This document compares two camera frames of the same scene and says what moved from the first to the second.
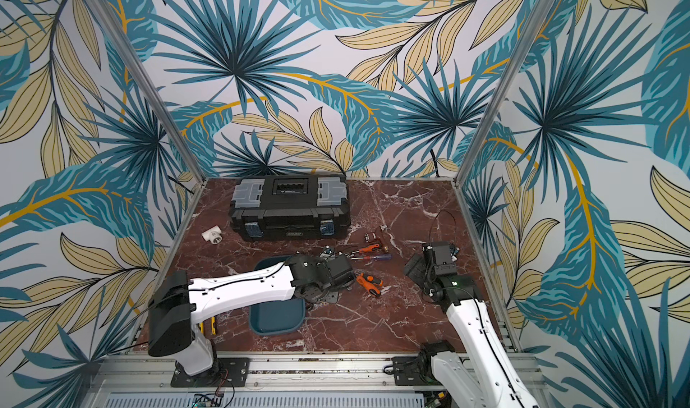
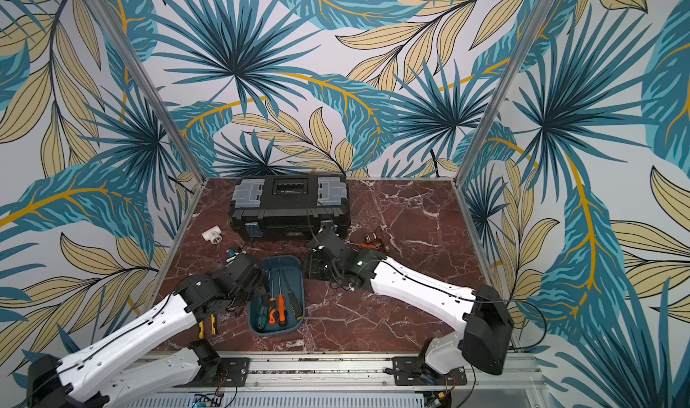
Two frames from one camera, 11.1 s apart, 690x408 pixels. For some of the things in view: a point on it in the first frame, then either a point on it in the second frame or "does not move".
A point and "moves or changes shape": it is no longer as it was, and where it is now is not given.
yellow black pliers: x=213 y=329 does not move
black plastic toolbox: x=290 y=208 does not move
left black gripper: x=333 y=297 to x=262 y=286
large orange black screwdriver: x=370 y=283 moves or changes shape
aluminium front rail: x=288 y=376 does not move
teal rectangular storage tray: x=276 y=317 does not move
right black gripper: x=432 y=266 to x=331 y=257
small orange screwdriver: x=370 y=248 to x=273 y=311
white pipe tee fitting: x=213 y=235 does not move
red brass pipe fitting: x=372 y=236 does not move
